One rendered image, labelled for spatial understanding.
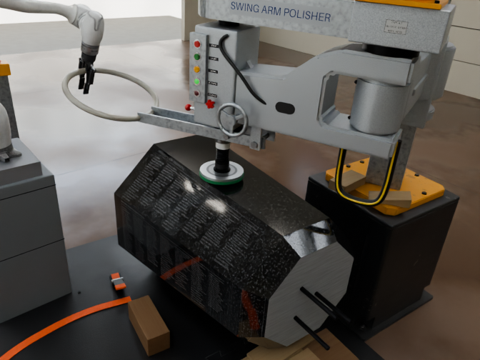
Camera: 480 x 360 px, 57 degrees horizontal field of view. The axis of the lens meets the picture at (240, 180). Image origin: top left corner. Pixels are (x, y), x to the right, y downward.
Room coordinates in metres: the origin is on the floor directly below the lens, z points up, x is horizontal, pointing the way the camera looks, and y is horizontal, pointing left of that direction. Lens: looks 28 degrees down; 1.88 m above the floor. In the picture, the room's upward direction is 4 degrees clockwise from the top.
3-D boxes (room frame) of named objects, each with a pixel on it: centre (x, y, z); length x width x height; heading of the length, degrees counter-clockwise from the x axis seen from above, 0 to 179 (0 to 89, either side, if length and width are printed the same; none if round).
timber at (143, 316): (1.69, 0.43, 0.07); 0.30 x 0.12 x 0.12; 33
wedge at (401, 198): (1.96, -0.77, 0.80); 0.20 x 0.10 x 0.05; 77
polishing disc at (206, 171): (1.90, 0.09, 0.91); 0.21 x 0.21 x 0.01
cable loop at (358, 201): (1.62, -0.50, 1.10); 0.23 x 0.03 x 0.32; 64
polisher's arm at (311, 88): (1.72, -0.26, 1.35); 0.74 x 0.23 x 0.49; 64
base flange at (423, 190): (2.20, -0.81, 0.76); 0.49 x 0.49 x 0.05; 37
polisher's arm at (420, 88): (2.02, -0.71, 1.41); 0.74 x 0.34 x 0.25; 152
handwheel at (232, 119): (1.74, 0.04, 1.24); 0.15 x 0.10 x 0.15; 64
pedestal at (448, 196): (2.20, -0.81, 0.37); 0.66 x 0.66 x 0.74; 37
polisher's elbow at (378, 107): (1.62, -0.50, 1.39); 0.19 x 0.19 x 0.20
